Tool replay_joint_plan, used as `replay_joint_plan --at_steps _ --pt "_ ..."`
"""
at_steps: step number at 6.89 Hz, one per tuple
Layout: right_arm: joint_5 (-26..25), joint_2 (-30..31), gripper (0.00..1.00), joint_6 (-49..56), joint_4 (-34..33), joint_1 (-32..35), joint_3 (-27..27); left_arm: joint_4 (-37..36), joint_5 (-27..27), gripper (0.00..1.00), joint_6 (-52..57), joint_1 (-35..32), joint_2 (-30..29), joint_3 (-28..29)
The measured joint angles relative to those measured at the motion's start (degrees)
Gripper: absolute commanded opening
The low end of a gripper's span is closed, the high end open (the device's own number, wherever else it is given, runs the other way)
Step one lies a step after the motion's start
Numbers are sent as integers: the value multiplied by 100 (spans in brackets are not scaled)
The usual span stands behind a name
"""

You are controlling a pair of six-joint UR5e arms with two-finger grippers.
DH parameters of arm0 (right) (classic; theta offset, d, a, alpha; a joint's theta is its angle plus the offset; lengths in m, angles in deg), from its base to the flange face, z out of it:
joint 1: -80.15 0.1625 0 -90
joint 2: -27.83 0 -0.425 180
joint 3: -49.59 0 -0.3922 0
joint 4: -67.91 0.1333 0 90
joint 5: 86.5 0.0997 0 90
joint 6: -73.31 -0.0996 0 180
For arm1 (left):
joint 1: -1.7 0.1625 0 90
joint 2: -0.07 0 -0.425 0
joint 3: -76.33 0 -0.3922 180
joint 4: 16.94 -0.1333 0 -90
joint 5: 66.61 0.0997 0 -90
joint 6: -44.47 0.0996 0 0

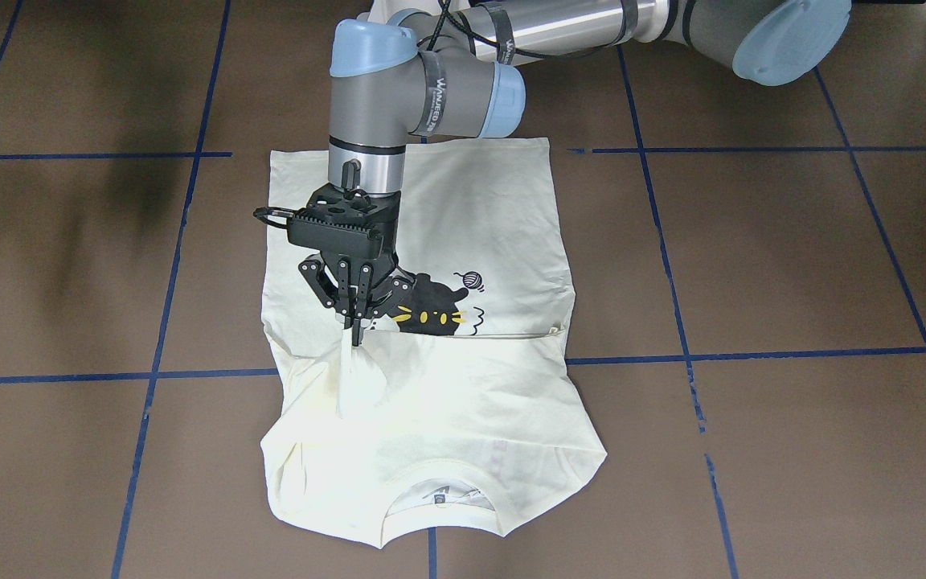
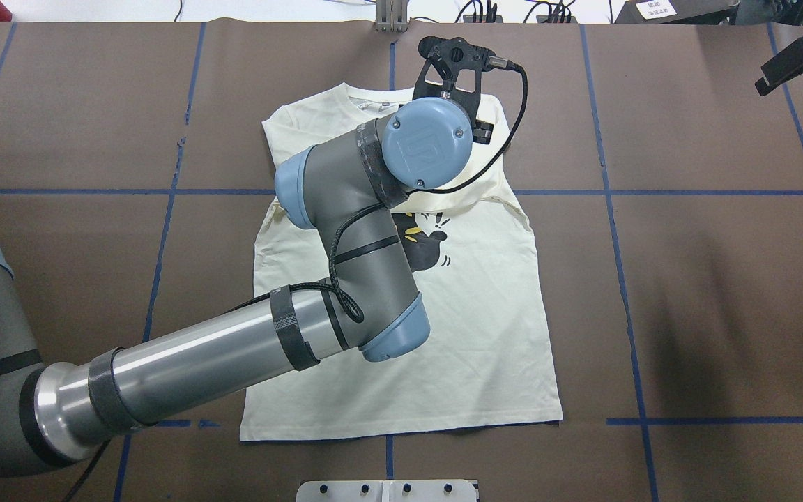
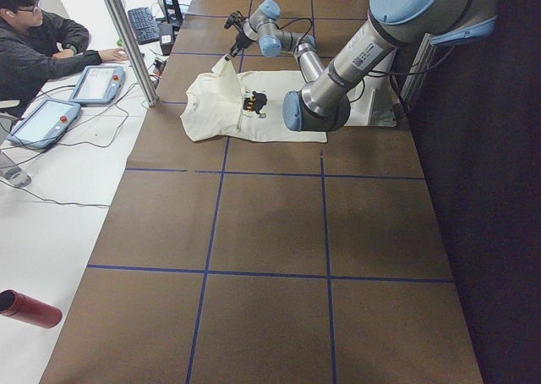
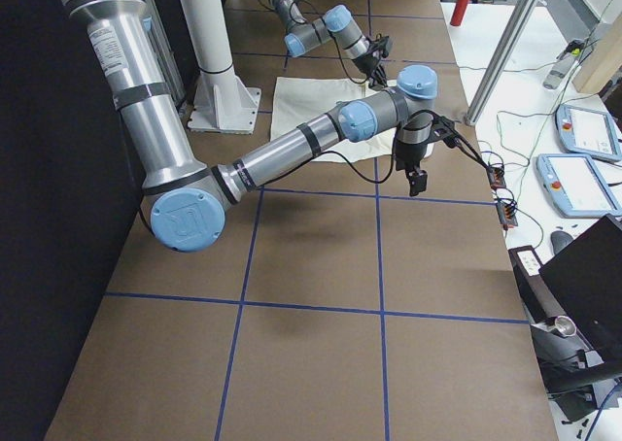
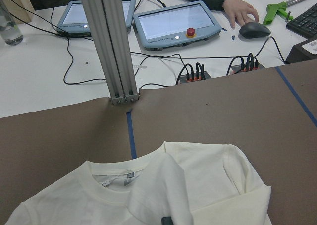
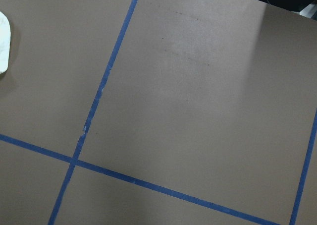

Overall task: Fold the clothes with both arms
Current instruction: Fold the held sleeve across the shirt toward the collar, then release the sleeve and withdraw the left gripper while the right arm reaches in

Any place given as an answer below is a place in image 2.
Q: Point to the aluminium frame post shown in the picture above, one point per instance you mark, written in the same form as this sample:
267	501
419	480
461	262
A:
392	16

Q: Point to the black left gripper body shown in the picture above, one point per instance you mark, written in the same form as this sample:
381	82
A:
483	130

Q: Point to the black case with white label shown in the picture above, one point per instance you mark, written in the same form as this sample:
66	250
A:
675	12

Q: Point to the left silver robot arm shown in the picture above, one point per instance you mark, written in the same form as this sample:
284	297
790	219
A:
53	415

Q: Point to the cream long-sleeve cat shirt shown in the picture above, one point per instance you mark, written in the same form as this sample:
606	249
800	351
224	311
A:
487	360

